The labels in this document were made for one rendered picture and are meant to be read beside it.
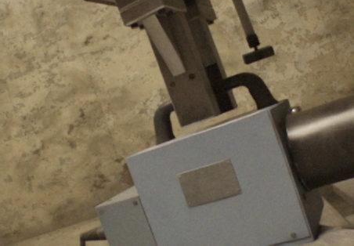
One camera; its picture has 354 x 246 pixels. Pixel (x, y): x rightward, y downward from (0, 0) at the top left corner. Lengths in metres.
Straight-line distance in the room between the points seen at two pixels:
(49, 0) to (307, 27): 1.76
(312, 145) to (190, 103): 0.16
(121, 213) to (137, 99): 2.25
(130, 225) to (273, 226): 0.20
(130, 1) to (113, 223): 0.30
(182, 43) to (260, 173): 0.19
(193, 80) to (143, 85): 2.29
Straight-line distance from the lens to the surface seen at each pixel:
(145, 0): 0.51
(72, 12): 3.02
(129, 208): 0.59
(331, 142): 0.50
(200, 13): 0.61
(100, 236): 0.71
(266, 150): 0.50
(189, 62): 0.53
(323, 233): 0.54
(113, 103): 2.86
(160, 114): 0.60
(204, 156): 0.52
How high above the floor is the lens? 0.42
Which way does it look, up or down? level
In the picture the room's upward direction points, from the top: 20 degrees counter-clockwise
